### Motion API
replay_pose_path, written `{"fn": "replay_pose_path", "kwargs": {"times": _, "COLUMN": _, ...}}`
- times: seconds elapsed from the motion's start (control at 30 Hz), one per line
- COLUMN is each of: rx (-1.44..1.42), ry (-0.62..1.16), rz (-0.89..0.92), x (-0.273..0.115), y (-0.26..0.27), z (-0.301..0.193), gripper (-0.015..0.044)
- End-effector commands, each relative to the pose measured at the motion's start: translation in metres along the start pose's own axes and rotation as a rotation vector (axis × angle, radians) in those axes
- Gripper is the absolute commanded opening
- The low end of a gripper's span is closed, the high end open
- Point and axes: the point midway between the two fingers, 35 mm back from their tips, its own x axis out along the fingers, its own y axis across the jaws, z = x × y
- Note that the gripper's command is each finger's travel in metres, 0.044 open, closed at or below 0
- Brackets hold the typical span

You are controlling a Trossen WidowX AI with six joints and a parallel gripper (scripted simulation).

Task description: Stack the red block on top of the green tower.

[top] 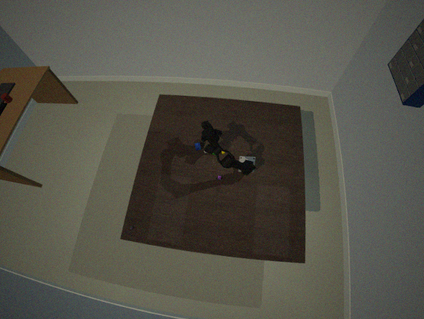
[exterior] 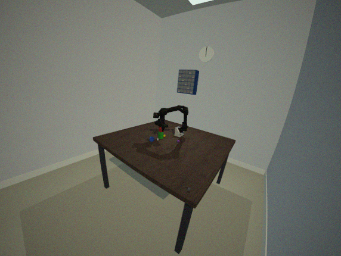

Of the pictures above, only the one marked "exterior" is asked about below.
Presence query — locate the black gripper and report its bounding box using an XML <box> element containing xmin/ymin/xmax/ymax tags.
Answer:
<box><xmin>158</xmin><ymin>118</ymin><xmax>168</xmax><ymax>131</ymax></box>

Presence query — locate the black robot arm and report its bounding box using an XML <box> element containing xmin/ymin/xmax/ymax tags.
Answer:
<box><xmin>153</xmin><ymin>105</ymin><xmax>188</xmax><ymax>133</ymax></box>

